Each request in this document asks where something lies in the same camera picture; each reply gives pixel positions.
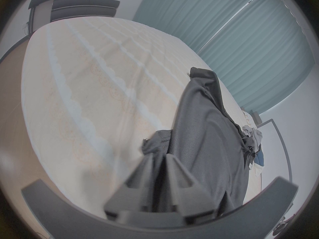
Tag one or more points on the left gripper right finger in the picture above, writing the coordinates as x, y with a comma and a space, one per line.
189, 198

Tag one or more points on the pile of clothes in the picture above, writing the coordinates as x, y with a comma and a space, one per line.
253, 138

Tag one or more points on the bed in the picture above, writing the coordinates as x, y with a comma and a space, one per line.
99, 83

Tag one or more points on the black T-shirt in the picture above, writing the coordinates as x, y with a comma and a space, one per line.
206, 133

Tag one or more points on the blue-green curtain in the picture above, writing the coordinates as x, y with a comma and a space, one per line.
187, 14
261, 58

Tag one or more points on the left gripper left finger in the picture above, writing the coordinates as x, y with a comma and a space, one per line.
134, 198

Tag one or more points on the grey bedside table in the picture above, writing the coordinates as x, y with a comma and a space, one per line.
256, 116

